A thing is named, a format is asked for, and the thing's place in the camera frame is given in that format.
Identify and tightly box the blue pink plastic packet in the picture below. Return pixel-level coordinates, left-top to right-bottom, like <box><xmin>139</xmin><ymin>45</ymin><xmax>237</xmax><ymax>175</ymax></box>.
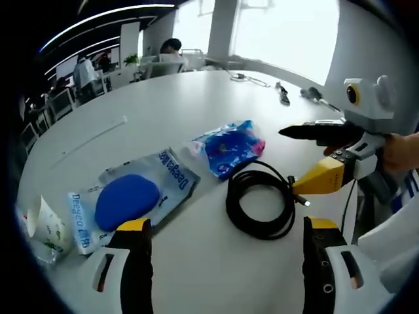
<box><xmin>191</xmin><ymin>119</ymin><xmax>266</xmax><ymax>181</ymax></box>

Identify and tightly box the white table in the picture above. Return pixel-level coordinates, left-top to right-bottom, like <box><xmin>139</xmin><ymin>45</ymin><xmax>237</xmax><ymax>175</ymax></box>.
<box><xmin>16</xmin><ymin>70</ymin><xmax>393</xmax><ymax>314</ymax></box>

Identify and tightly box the black handheld device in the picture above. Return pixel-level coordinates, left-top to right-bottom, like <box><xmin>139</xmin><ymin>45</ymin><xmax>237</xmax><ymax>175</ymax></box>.
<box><xmin>276</xmin><ymin>82</ymin><xmax>292</xmax><ymax>106</ymax></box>

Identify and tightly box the grey white office chair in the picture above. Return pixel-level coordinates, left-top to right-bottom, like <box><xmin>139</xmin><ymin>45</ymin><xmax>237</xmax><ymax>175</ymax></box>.
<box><xmin>356</xmin><ymin>196</ymin><xmax>419</xmax><ymax>292</ymax></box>

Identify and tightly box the grey pouch with blue pad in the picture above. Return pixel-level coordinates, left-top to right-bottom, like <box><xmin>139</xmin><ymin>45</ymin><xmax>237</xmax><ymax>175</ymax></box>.
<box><xmin>98</xmin><ymin>147</ymin><xmax>202</xmax><ymax>235</ymax></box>

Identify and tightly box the long ceiling light strip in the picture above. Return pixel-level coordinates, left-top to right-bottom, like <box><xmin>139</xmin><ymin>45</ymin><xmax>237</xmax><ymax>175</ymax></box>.
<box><xmin>37</xmin><ymin>3</ymin><xmax>180</xmax><ymax>53</ymax></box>

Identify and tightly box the blue striped white clothing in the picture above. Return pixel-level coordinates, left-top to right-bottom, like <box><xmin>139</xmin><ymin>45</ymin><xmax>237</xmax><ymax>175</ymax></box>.
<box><xmin>389</xmin><ymin>169</ymin><xmax>419</xmax><ymax>213</ymax></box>

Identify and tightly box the grey tool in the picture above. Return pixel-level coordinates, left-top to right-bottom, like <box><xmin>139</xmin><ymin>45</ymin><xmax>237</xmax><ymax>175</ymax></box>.
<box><xmin>299</xmin><ymin>85</ymin><xmax>343</xmax><ymax>113</ymax></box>

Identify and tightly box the person's right hand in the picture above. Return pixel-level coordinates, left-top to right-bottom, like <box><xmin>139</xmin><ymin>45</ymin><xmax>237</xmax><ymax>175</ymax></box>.
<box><xmin>376</xmin><ymin>132</ymin><xmax>419</xmax><ymax>173</ymax></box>

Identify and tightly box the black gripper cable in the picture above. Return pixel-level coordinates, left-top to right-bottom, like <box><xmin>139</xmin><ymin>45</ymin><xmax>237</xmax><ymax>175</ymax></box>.
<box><xmin>340</xmin><ymin>181</ymin><xmax>357</xmax><ymax>236</ymax></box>

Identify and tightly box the white paper cup green print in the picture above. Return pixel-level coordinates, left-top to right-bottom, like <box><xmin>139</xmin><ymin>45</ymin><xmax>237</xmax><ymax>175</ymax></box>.
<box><xmin>26</xmin><ymin>195</ymin><xmax>75</xmax><ymax>254</ymax></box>

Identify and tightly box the white projection screen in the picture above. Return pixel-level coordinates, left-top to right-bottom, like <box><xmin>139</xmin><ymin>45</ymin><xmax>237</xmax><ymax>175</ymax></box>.
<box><xmin>55</xmin><ymin>55</ymin><xmax>79</xmax><ymax>78</ymax></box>

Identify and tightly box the white pouch with blue print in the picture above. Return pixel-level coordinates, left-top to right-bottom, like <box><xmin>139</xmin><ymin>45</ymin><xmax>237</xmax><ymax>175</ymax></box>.
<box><xmin>67</xmin><ymin>190</ymin><xmax>115</xmax><ymax>256</ymax></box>

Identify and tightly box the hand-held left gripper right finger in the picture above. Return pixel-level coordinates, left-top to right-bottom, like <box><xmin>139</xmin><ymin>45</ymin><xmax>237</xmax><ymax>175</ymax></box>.
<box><xmin>302</xmin><ymin>215</ymin><xmax>366</xmax><ymax>314</ymax></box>

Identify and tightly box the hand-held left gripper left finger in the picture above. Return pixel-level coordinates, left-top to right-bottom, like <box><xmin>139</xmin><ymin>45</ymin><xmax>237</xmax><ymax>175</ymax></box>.
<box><xmin>91</xmin><ymin>218</ymin><xmax>154</xmax><ymax>314</ymax></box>

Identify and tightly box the grey cable with adapter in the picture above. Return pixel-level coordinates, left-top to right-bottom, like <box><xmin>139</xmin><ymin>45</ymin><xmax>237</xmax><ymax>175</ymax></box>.
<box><xmin>228</xmin><ymin>71</ymin><xmax>272</xmax><ymax>88</ymax></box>

